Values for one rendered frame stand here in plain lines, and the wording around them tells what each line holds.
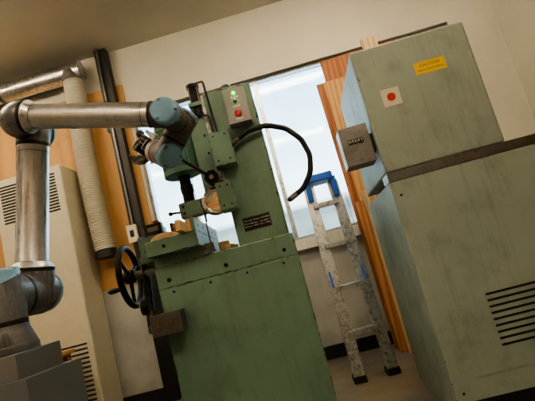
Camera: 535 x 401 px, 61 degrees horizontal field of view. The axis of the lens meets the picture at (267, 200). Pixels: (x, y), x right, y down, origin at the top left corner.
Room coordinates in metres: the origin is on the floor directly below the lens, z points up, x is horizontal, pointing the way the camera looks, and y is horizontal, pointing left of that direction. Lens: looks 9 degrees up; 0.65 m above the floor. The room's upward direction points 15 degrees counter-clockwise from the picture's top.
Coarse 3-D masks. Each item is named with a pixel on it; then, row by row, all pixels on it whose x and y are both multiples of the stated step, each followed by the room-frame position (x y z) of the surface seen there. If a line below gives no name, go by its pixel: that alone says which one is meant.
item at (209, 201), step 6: (210, 192) 1.90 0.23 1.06; (216, 192) 1.90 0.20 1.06; (204, 198) 1.90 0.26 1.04; (210, 198) 1.90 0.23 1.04; (216, 198) 1.90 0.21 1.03; (204, 204) 1.90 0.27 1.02; (210, 204) 1.90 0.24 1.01; (216, 204) 1.90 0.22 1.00; (210, 210) 1.90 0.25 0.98; (216, 210) 1.90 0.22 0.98
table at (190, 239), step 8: (192, 232) 1.75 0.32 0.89; (200, 232) 1.84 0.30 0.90; (160, 240) 1.75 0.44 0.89; (168, 240) 1.75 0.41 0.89; (176, 240) 1.75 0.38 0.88; (184, 240) 1.75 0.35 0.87; (192, 240) 1.75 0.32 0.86; (200, 240) 1.80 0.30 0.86; (208, 240) 2.00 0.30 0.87; (216, 240) 2.25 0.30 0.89; (152, 248) 1.75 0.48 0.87; (160, 248) 1.75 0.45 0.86; (168, 248) 1.75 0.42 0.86; (176, 248) 1.75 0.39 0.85; (184, 248) 1.76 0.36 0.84; (192, 248) 1.83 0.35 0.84; (152, 256) 1.75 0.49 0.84; (160, 256) 1.82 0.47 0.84; (144, 264) 1.97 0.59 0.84; (152, 264) 2.07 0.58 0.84
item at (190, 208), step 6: (180, 204) 2.00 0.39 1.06; (186, 204) 2.00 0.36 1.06; (192, 204) 2.00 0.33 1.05; (198, 204) 2.00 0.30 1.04; (180, 210) 2.00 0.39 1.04; (186, 210) 2.00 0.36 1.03; (192, 210) 2.00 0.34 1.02; (198, 210) 2.00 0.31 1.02; (186, 216) 2.00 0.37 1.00; (198, 216) 2.07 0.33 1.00
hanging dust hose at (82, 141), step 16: (64, 80) 3.21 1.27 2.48; (80, 80) 3.24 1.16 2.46; (80, 96) 3.22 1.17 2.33; (80, 144) 3.18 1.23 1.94; (80, 160) 3.18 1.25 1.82; (80, 176) 3.19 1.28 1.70; (96, 176) 3.22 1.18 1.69; (80, 192) 3.22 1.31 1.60; (96, 192) 3.21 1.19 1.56; (96, 208) 3.19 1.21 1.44; (96, 224) 3.18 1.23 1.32; (96, 240) 3.18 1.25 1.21; (112, 240) 3.24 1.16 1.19; (96, 256) 3.19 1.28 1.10; (112, 256) 3.26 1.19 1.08
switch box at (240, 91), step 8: (232, 88) 1.87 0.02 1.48; (240, 88) 1.86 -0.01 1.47; (224, 96) 1.86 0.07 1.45; (240, 96) 1.86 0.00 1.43; (232, 104) 1.86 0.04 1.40; (240, 104) 1.86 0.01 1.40; (232, 112) 1.86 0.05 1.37; (248, 112) 1.87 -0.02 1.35; (232, 120) 1.86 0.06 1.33; (240, 120) 1.87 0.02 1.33; (248, 120) 1.87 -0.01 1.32; (232, 128) 1.92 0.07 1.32
